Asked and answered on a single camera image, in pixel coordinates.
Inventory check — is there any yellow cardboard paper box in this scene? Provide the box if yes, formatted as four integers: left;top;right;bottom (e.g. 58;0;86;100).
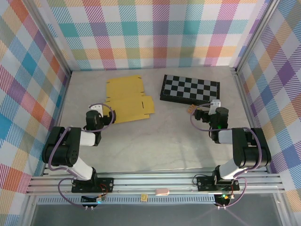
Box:
104;74;156;125

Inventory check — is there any black and silver chessboard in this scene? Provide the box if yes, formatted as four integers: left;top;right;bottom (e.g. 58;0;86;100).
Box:
159;74;221;107

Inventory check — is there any small controller board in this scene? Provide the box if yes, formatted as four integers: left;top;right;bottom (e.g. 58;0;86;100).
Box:
80;195;105;205
214;194;233;204

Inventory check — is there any purple cable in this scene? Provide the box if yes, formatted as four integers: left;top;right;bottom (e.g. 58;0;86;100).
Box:
57;177;101;209
244;127;263;175
48;126;81;179
190;102;234;131
82;103;117;132
216;176;248;209

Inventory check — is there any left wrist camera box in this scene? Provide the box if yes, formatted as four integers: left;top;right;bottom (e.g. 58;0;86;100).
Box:
88;104;104;116

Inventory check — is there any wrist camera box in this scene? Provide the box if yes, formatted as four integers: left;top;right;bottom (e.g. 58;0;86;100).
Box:
209;99;222;115
88;104;104;116

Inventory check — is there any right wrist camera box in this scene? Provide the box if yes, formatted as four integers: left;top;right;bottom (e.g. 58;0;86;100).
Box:
209;99;222;115

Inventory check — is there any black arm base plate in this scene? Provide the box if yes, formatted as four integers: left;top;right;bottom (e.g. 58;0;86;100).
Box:
71;177;115;194
196;175;241;192

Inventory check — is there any long aluminium frame beam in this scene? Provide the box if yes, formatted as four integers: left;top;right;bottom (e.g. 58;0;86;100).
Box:
25;172;286;196

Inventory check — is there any aluminium frame post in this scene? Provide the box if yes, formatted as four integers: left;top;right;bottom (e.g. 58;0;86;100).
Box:
234;0;282;73
29;0;72;74

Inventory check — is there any slotted grey cable duct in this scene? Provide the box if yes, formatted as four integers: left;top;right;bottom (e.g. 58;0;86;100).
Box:
35;195;278;206

